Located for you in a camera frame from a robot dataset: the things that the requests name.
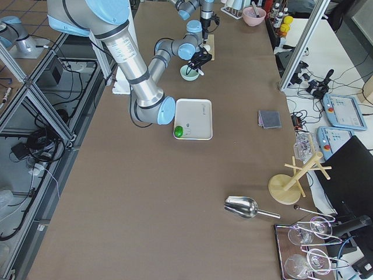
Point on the mint green bowl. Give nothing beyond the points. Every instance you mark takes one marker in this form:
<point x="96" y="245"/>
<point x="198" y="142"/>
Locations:
<point x="188" y="73"/>

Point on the wooden cutting board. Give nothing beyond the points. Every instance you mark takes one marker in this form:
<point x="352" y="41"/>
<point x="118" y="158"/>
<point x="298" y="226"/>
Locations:
<point x="210" y="42"/>

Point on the lower teach pendant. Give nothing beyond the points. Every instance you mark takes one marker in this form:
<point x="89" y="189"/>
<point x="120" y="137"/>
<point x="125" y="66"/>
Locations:
<point x="331" y="139"/>

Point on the metal scoop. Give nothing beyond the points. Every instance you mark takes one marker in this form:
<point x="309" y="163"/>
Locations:
<point x="246" y="207"/>

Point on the upper teach pendant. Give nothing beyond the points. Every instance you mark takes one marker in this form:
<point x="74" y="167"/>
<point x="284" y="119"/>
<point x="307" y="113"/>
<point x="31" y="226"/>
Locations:
<point x="343" y="112"/>

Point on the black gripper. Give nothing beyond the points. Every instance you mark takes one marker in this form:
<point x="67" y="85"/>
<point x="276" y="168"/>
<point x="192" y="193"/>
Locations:
<point x="200" y="57"/>
<point x="206" y="24"/>

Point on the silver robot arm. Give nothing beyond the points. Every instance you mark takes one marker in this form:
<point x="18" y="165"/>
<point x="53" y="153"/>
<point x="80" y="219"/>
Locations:
<point x="187" y="8"/>
<point x="108" y="21"/>

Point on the wooden mug tree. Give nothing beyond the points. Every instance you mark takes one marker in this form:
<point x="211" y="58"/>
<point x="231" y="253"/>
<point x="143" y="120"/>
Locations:
<point x="287" y="190"/>

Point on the grey folded cloth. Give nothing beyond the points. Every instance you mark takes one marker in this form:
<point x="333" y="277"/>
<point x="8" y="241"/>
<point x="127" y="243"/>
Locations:
<point x="269" y="119"/>

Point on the green lime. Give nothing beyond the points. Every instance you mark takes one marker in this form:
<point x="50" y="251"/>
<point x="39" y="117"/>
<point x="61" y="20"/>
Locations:
<point x="178" y="131"/>

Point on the pink bowl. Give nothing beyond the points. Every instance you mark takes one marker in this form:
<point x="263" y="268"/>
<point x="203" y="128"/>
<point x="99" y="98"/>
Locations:
<point x="250" y="18"/>

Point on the wine glass rack tray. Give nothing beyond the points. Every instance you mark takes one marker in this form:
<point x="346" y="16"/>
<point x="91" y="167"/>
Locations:
<point x="302" y="249"/>

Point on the white steamed bun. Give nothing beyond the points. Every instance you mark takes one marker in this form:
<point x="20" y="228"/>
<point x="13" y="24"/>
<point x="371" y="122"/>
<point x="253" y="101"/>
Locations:
<point x="206" y="47"/>

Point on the teach pendant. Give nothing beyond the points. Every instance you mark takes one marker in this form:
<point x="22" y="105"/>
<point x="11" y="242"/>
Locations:
<point x="331" y="139"/>
<point x="343" y="112"/>

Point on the yellow toy fruit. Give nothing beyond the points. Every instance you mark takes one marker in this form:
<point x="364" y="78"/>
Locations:
<point x="285" y="25"/>

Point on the white rectangular tray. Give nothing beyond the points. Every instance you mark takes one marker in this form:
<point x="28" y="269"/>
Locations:
<point x="195" y="116"/>

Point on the clear glass container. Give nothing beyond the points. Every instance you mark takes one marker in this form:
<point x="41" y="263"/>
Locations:
<point x="304" y="147"/>

